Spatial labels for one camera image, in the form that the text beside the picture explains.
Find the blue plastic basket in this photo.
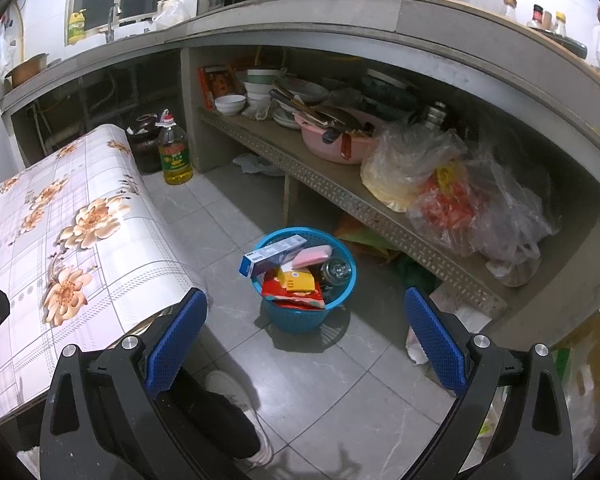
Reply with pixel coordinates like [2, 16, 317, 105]
[250, 228, 358, 335]

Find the pink plastic basin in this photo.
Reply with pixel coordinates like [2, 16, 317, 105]
[294, 107, 386, 165]

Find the orange green plastic bag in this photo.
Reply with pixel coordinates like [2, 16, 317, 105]
[335, 212, 431, 286]

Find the stack of plates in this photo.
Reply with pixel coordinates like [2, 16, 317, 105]
[272, 105, 301, 128]

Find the cardboard box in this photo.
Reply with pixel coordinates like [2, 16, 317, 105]
[565, 305, 600, 401]

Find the red snack packet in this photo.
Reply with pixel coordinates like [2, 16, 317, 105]
[261, 270, 327, 309]

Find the clear plastic bag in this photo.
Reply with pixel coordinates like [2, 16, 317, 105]
[152, 0, 191, 31]

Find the cooking oil bottle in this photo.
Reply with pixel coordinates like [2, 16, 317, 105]
[157, 112, 194, 186]

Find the pink soft packet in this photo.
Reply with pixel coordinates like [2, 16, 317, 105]
[290, 245, 333, 267]

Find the dark ceramic jar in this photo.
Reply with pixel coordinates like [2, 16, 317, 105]
[125, 115, 163, 175]

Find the yellow dish soap bottle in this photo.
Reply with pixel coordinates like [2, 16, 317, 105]
[67, 8, 88, 45]

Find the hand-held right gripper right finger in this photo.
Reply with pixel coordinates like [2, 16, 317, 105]
[404, 287, 573, 480]

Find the blue white toothpaste box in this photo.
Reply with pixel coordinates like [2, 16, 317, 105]
[240, 234, 308, 278]

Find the yellow white medicine box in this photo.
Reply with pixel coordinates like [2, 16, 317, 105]
[275, 267, 317, 297]

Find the person's white shoe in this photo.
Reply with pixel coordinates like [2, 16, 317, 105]
[205, 370, 275, 466]

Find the red printed box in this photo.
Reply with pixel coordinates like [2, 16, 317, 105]
[196, 65, 233, 110]

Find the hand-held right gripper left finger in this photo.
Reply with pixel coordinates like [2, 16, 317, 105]
[39, 287, 246, 480]

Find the steel faucet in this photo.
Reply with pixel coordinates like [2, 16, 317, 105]
[105, 3, 123, 43]

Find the grey concrete counter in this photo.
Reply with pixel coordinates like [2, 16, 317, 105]
[0, 0, 600, 351]

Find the plastic bag with yellow contents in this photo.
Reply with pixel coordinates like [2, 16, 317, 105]
[360, 122, 468, 213]

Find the floral tablecloth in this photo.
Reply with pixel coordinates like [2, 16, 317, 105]
[0, 124, 208, 423]

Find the brown metal pot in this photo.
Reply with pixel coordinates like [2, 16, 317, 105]
[5, 54, 48, 87]

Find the person's black trouser leg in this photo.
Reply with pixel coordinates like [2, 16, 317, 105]
[170, 370, 261, 461]

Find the clear plastic bottle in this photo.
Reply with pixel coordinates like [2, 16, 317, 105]
[321, 256, 353, 288]

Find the red print plastic bag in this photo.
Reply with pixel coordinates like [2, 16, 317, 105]
[405, 160, 563, 276]

